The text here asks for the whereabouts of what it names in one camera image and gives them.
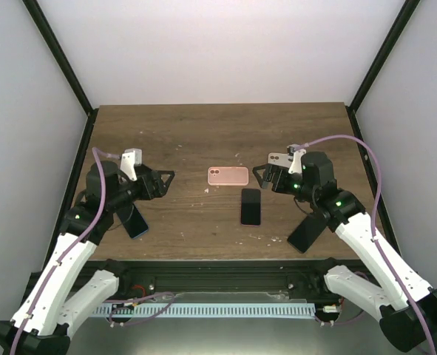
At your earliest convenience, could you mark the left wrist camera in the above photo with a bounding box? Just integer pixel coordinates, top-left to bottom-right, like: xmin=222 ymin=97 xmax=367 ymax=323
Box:
xmin=120 ymin=148 xmax=143 ymax=181

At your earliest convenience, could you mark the pink phone case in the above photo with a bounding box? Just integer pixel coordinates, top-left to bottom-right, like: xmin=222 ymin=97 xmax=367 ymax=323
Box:
xmin=207 ymin=166 xmax=249 ymax=186

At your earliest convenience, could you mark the black phone right side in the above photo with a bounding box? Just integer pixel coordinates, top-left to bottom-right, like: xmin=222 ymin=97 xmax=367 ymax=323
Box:
xmin=287 ymin=215 xmax=327 ymax=254

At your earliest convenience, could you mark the purple cable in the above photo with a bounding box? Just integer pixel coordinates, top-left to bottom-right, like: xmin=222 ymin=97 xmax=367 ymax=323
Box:
xmin=10 ymin=146 xmax=122 ymax=355
xmin=299 ymin=134 xmax=437 ymax=355

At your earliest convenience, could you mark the pink-edged black phone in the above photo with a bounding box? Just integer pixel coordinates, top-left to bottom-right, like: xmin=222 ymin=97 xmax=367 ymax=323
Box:
xmin=240 ymin=189 xmax=261 ymax=226

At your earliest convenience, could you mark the light blue slotted cable duct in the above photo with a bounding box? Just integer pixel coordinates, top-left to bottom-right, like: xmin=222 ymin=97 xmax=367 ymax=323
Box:
xmin=91 ymin=303 xmax=316 ymax=320

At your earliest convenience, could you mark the left black frame post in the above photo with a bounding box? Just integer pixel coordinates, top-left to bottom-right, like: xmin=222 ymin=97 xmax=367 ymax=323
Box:
xmin=21 ymin=0 xmax=95 ymax=115

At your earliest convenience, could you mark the right black frame post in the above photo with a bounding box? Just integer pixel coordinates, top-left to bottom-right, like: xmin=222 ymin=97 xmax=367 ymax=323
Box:
xmin=349 ymin=0 xmax=422 ymax=112

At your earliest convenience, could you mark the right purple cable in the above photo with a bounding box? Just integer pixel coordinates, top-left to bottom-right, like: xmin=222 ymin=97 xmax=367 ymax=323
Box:
xmin=299 ymin=134 xmax=437 ymax=355

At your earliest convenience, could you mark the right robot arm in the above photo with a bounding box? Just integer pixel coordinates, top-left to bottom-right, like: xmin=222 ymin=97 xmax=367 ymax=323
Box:
xmin=252 ymin=150 xmax=437 ymax=353

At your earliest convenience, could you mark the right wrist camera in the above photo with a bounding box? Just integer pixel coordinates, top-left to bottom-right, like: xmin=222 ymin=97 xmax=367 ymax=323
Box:
xmin=287 ymin=144 xmax=306 ymax=175

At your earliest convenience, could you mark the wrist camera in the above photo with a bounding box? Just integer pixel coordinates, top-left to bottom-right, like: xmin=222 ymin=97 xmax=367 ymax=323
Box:
xmin=120 ymin=148 xmax=143 ymax=181
xmin=287 ymin=144 xmax=306 ymax=175

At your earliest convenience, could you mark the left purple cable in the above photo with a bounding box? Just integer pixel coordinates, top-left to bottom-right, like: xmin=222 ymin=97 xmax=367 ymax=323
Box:
xmin=10 ymin=146 xmax=122 ymax=355

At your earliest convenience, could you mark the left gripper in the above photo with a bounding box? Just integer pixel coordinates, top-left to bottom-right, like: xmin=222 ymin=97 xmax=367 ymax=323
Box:
xmin=109 ymin=172 xmax=176 ymax=213

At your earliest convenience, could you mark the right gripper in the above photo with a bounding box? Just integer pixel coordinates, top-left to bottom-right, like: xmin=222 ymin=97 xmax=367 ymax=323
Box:
xmin=253 ymin=163 xmax=316 ymax=203

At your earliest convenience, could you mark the blue-edged black phone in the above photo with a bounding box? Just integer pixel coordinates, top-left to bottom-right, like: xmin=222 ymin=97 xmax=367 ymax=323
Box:
xmin=116 ymin=204 xmax=149 ymax=240

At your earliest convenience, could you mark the white phone case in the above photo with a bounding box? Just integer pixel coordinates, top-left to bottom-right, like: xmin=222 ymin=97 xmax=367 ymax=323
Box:
xmin=268 ymin=152 xmax=293 ymax=168

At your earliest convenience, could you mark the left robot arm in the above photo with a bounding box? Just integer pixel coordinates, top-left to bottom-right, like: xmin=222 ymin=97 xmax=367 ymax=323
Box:
xmin=0 ymin=160 xmax=175 ymax=354

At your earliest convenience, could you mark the black frame post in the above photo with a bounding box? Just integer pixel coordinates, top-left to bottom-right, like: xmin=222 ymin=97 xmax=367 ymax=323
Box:
xmin=21 ymin=0 xmax=95 ymax=115
xmin=349 ymin=0 xmax=422 ymax=112

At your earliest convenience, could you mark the black aluminium frame rail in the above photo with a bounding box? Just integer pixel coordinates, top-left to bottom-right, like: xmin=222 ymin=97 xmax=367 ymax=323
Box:
xmin=29 ymin=258 xmax=419 ymax=300

